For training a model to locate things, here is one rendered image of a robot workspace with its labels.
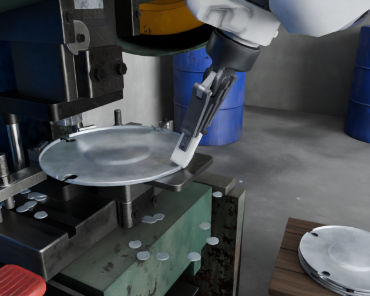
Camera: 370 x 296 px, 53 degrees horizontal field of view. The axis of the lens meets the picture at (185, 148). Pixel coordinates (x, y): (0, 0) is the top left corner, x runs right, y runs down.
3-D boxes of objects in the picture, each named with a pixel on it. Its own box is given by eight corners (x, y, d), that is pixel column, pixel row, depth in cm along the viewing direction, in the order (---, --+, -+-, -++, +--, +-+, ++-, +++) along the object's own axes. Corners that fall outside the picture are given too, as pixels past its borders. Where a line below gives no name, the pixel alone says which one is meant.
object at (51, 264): (184, 173, 94) (184, 151, 91) (45, 283, 57) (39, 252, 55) (94, 152, 107) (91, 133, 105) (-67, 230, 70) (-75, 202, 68)
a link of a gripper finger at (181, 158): (201, 135, 61) (199, 137, 60) (185, 167, 64) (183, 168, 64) (186, 125, 62) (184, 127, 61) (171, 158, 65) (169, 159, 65)
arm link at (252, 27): (292, 13, 53) (273, 48, 55) (218, -24, 56) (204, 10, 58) (269, 16, 42) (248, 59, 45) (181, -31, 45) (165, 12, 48)
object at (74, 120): (86, 120, 76) (83, 103, 75) (68, 127, 72) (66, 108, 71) (74, 118, 78) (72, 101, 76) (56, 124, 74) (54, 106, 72)
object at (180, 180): (213, 215, 74) (215, 154, 69) (179, 255, 63) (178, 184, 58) (114, 188, 85) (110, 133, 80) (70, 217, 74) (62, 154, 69)
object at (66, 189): (130, 164, 85) (129, 151, 83) (65, 202, 68) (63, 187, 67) (77, 151, 92) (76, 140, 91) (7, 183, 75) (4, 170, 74)
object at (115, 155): (218, 141, 77) (218, 138, 76) (135, 203, 53) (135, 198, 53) (108, 121, 90) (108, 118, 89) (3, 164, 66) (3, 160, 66)
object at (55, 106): (127, 108, 80) (125, 83, 78) (56, 136, 63) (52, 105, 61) (71, 100, 87) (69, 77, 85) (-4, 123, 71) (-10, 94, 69)
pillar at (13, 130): (28, 168, 75) (17, 101, 70) (19, 172, 73) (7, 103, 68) (21, 166, 76) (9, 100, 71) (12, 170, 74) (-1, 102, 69)
